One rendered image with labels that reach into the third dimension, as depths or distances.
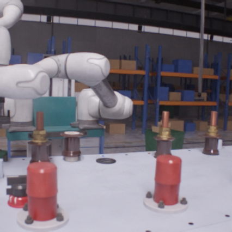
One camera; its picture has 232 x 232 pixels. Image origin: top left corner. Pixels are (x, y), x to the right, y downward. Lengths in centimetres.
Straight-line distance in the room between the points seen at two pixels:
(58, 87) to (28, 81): 127
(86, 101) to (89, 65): 63
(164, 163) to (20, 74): 49
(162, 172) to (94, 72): 75
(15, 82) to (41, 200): 40
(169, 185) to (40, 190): 32
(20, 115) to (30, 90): 98
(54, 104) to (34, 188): 145
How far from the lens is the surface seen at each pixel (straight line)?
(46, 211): 68
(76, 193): 87
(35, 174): 65
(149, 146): 562
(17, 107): 186
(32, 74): 90
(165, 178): 76
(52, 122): 208
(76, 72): 140
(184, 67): 1065
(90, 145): 551
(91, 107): 197
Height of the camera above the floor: 169
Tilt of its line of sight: 6 degrees down
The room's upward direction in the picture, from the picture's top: 2 degrees clockwise
